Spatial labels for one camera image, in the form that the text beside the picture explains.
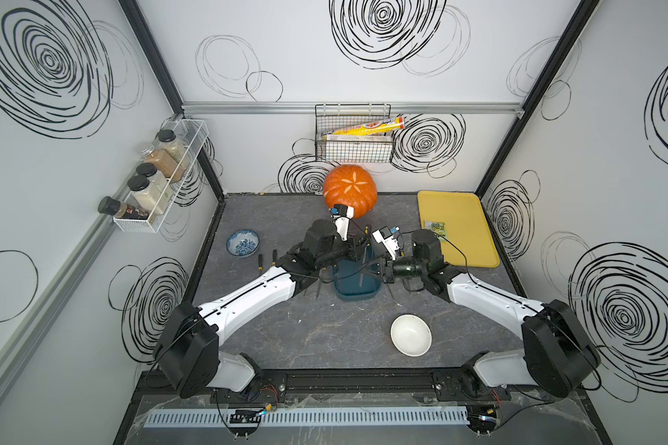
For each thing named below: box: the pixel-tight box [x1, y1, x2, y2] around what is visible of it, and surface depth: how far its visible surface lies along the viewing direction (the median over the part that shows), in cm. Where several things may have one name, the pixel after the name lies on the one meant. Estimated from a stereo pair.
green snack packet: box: [423, 220, 447, 236], surface depth 110 cm
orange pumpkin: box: [322, 164, 378, 220], surface depth 107 cm
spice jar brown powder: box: [141, 146, 185, 183], surface depth 73 cm
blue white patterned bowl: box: [226, 228, 260, 258], surface depth 104 cm
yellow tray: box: [417, 190, 501, 268], surface depth 111 cm
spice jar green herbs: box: [154, 128, 188, 164], surface depth 77 cm
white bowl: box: [389, 313, 434, 358], surface depth 82 cm
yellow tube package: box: [321, 116, 406, 137], surface depth 88 cm
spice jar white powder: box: [135, 162, 174, 200], surface depth 69 cm
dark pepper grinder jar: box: [97, 195, 128, 218], surface depth 62 cm
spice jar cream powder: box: [127, 175, 168, 215], surface depth 66 cm
